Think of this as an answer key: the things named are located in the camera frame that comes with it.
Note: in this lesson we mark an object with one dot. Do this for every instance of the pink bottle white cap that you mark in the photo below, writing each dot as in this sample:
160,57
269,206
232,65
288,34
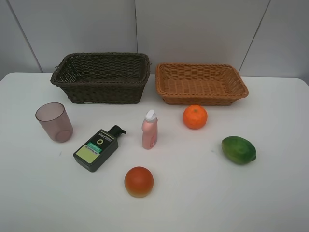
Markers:
149,130

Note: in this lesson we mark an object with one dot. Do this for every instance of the orange tangerine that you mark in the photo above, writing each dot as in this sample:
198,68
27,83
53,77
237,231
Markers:
195,117

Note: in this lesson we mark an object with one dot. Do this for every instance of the black Men lotion pump bottle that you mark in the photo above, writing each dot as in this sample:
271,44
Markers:
95,151

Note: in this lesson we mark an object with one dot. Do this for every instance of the green lime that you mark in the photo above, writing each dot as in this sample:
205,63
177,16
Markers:
238,150

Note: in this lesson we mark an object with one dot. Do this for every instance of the translucent purple plastic cup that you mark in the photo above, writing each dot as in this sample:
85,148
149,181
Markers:
55,121

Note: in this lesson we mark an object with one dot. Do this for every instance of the light brown wicker basket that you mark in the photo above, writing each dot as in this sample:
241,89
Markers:
201,84

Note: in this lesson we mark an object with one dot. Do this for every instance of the red orange peach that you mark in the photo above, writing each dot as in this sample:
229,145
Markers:
139,182

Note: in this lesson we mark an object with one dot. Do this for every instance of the dark brown wicker basket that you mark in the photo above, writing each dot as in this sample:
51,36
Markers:
103,78

